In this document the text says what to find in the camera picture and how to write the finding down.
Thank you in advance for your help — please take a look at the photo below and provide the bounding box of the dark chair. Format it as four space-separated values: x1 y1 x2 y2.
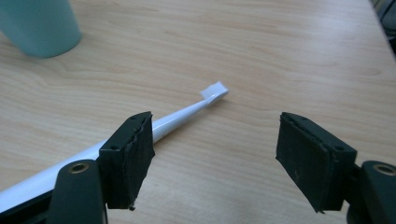
370 0 396 57

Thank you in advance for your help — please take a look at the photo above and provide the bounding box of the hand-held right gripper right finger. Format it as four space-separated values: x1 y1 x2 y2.
275 111 359 214

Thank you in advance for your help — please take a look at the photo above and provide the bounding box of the white toothbrush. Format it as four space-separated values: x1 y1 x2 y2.
0 80 230 214

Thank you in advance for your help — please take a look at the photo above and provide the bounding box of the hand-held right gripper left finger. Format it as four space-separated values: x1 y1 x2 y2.
97 111 156 211

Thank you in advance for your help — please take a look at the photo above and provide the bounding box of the teal plastic cup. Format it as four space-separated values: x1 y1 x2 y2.
0 0 83 59

